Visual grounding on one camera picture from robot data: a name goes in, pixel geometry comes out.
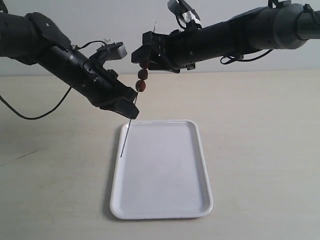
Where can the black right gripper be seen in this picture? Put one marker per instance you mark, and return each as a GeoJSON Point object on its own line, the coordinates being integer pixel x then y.
{"type": "Point", "coordinates": [183, 49]}

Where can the white plastic tray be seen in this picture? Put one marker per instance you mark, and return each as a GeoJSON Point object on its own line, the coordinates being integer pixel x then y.
{"type": "Point", "coordinates": [162, 173]}

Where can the red berry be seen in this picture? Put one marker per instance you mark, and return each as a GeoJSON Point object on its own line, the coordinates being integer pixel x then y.
{"type": "Point", "coordinates": [142, 74]}
{"type": "Point", "coordinates": [140, 86]}
{"type": "Point", "coordinates": [144, 65]}

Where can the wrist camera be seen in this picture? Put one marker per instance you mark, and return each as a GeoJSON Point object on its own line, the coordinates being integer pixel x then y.
{"type": "Point", "coordinates": [112, 51]}
{"type": "Point", "coordinates": [186, 16]}

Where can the thin metal skewer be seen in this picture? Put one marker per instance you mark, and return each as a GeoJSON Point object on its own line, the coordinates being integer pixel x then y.
{"type": "Point", "coordinates": [130, 121]}

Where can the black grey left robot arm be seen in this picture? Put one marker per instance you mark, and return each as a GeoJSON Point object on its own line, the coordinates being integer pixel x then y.
{"type": "Point", "coordinates": [35, 39]}

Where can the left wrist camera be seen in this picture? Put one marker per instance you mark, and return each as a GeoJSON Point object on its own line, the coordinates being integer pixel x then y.
{"type": "Point", "coordinates": [112, 51]}

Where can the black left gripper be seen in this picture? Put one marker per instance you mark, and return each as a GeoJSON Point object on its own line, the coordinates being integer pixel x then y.
{"type": "Point", "coordinates": [100, 86]}

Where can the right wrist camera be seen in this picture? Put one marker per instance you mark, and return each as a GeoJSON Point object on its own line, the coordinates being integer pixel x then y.
{"type": "Point", "coordinates": [186, 16]}

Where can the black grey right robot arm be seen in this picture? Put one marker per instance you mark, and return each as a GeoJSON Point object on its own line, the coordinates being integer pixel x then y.
{"type": "Point", "coordinates": [281, 25]}

